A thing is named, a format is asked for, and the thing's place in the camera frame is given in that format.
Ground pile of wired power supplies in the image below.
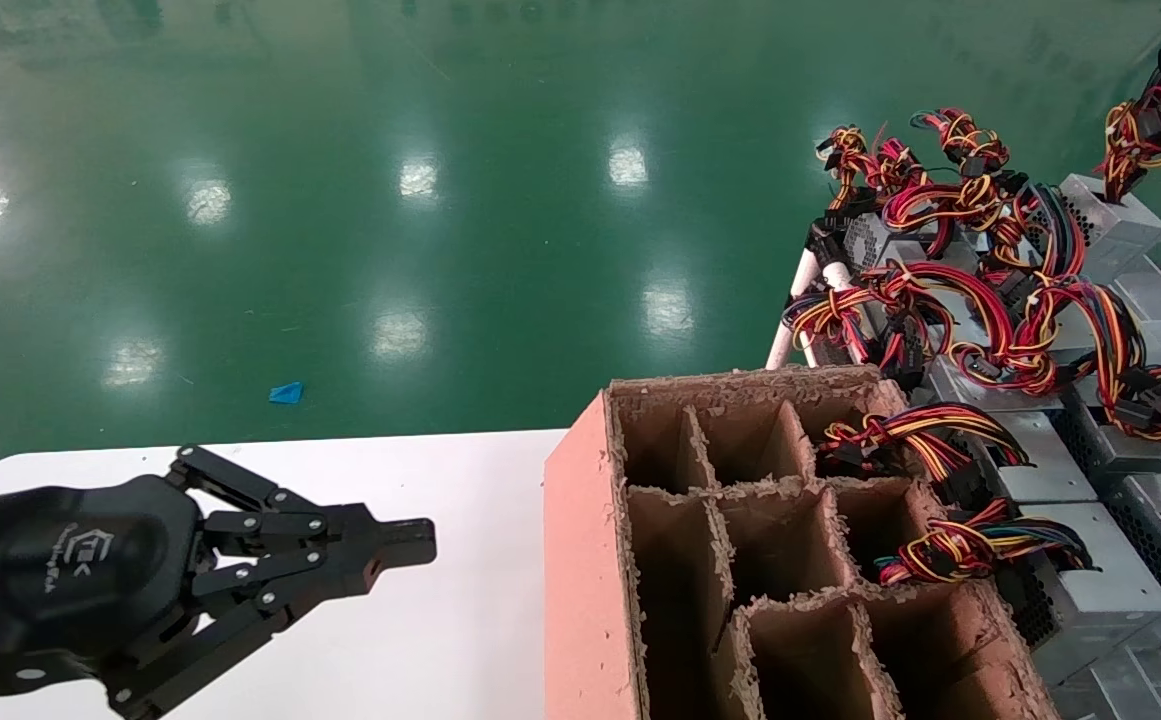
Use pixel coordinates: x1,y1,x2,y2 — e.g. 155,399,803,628
764,218,1161,372

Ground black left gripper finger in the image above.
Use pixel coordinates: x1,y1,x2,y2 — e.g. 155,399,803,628
104,541,438,720
167,445,438,550

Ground cardboard divider box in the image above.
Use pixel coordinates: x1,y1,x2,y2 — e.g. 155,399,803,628
543,364,1063,720

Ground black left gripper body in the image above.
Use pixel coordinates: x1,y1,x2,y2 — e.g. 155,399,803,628
0,474,208,698

